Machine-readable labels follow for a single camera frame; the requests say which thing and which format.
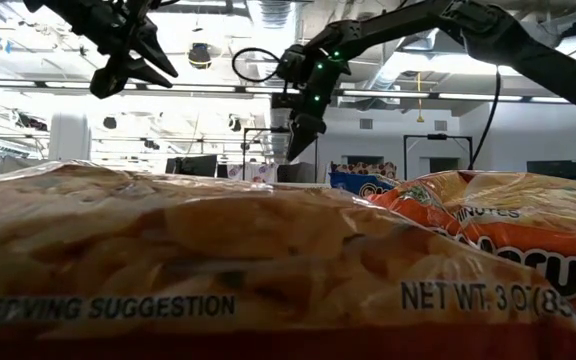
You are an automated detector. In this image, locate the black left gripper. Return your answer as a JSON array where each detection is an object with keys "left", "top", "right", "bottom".
[{"left": 42, "top": 0, "right": 179, "bottom": 100}]

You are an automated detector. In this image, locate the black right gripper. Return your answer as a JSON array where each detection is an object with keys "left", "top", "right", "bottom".
[{"left": 277, "top": 43, "right": 352, "bottom": 162}]

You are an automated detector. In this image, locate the blue soy sauce ramen pack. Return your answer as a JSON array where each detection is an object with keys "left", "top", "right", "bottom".
[{"left": 328, "top": 172, "right": 402, "bottom": 197}]

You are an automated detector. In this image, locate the red-orange chicken ramen pack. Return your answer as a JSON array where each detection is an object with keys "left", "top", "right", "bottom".
[{"left": 0, "top": 159, "right": 576, "bottom": 360}]

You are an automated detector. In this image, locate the orange chicken ramen pack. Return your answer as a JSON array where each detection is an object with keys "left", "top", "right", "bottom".
[{"left": 367, "top": 169, "right": 576, "bottom": 326}]

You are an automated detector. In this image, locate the white printed plastic bag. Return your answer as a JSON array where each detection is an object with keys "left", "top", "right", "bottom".
[{"left": 225, "top": 162, "right": 279, "bottom": 184}]

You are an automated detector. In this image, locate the long ceiling light strip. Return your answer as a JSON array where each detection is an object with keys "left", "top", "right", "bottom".
[{"left": 0, "top": 78, "right": 576, "bottom": 105}]

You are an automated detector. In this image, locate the black round ceiling device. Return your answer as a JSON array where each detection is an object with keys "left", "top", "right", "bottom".
[{"left": 187, "top": 42, "right": 214, "bottom": 70}]

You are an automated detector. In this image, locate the brown patterned cushion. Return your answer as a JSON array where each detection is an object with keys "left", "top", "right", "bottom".
[{"left": 330, "top": 160, "right": 399, "bottom": 177}]

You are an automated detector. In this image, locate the white building column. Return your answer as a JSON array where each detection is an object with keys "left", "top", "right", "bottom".
[{"left": 47, "top": 112, "right": 93, "bottom": 164}]

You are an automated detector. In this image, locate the black computer monitor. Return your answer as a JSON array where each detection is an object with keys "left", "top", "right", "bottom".
[{"left": 165, "top": 154, "right": 218, "bottom": 177}]

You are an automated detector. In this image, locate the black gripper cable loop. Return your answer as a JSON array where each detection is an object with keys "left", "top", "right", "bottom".
[{"left": 231, "top": 47, "right": 283, "bottom": 84}]

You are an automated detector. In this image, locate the large silver ventilation duct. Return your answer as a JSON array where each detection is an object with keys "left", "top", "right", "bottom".
[{"left": 367, "top": 29, "right": 439, "bottom": 91}]

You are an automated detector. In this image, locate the yellow hanging cord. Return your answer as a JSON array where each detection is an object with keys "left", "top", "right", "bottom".
[{"left": 415, "top": 72, "right": 425, "bottom": 124}]

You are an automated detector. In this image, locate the black metal frame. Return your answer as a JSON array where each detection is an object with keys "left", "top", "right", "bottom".
[{"left": 403, "top": 133, "right": 474, "bottom": 174}]

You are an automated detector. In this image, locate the black wall-side TV screen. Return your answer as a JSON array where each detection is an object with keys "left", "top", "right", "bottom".
[{"left": 526, "top": 159, "right": 576, "bottom": 182}]

